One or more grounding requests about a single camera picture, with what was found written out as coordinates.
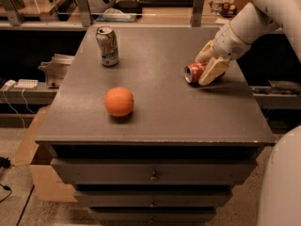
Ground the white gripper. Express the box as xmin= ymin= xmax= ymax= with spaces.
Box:
xmin=195 ymin=24 xmax=250 ymax=86

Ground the crushed red coke can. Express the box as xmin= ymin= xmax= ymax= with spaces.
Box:
xmin=184 ymin=62 xmax=208 ymax=84

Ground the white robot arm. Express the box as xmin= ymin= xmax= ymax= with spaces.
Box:
xmin=196 ymin=0 xmax=301 ymax=226

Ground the green white 7up can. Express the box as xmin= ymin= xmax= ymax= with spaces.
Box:
xmin=96 ymin=26 xmax=119 ymax=67

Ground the clear plastic bottle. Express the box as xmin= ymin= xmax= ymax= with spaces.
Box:
xmin=211 ymin=0 xmax=224 ymax=15

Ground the black keyboard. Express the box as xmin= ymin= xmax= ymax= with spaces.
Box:
xmin=138 ymin=0 xmax=194 ymax=8

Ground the black bag on desk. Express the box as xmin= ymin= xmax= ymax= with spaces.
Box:
xmin=114 ymin=0 xmax=142 ymax=14

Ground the orange fruit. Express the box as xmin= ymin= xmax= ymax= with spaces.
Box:
xmin=104 ymin=88 xmax=134 ymax=117

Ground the grey drawer cabinet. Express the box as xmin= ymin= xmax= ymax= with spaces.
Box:
xmin=37 ymin=27 xmax=273 ymax=223

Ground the white power strip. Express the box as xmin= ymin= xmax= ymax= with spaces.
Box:
xmin=14 ymin=79 xmax=39 ymax=89

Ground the cardboard box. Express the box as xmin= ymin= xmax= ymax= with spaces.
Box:
xmin=12 ymin=106 xmax=76 ymax=202

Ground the grey metal bracket part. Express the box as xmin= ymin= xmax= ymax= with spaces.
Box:
xmin=39 ymin=54 xmax=74 ymax=88

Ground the white cable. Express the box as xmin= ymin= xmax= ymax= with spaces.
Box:
xmin=2 ymin=79 xmax=36 ymax=129

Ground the metal railing frame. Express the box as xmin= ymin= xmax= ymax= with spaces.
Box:
xmin=0 ymin=0 xmax=229 ymax=31

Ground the black cable on floor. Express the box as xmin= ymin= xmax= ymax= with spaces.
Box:
xmin=0 ymin=156 xmax=13 ymax=203

